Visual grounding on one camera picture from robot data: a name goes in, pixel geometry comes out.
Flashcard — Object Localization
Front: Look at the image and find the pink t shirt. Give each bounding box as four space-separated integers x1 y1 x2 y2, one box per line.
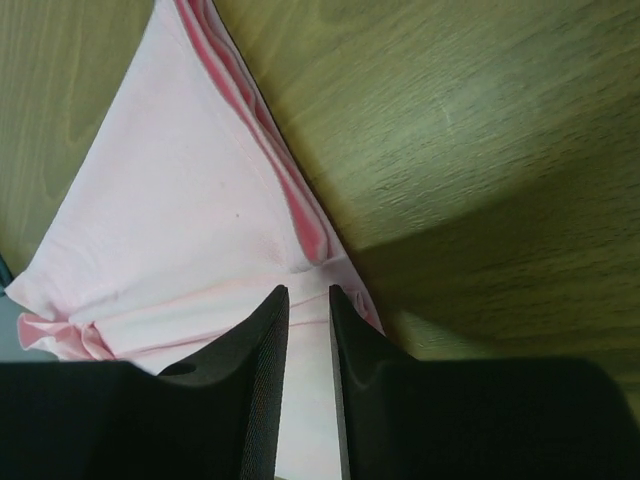
8 1 379 479

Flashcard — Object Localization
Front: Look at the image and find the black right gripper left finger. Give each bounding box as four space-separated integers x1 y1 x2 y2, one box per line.
1 286 289 479

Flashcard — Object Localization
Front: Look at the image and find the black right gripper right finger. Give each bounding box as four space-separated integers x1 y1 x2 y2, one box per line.
329 285 639 479

